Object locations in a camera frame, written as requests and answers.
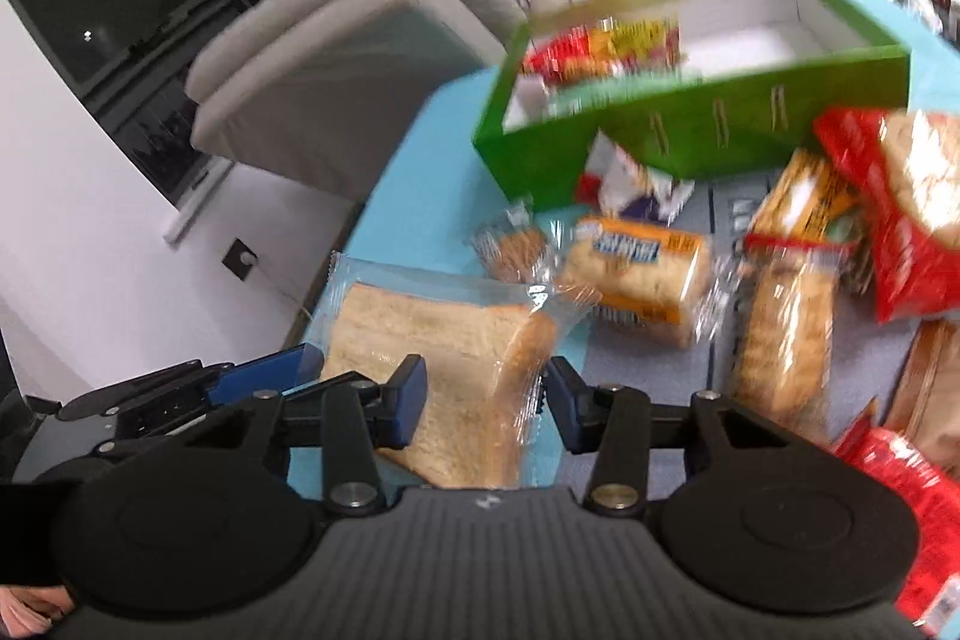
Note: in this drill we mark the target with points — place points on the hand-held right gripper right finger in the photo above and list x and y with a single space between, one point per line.
564 407

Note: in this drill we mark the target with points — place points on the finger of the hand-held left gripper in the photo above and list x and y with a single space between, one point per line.
262 374

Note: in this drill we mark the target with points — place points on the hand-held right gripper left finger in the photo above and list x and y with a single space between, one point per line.
409 404

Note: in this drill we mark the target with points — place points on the sliced toast bread packet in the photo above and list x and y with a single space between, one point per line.
435 340

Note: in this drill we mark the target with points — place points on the yellow label clear snack packet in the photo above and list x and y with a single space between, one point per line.
637 276

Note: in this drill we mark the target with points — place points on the small clear brown snack packet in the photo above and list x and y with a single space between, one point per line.
517 246

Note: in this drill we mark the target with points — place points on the white red blue snack packet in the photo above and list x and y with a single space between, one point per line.
637 183

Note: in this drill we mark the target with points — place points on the long red yellow cracker packet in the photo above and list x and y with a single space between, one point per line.
787 310

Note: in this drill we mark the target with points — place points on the green cardboard box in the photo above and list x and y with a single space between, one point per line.
675 123

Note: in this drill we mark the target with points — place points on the brown beige snack packet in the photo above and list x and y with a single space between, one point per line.
934 385

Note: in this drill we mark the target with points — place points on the large red rice cracker bag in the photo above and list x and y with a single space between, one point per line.
915 212

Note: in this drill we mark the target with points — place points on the person's left hand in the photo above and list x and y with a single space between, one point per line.
26 610

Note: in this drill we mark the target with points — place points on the grey armchair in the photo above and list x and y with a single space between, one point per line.
360 48

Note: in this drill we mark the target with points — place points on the small red snack packet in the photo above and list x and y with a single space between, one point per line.
562 57

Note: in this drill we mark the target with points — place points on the shiny red snack bag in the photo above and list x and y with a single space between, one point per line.
915 497

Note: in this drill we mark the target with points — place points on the wall socket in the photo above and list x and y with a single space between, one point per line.
240 259

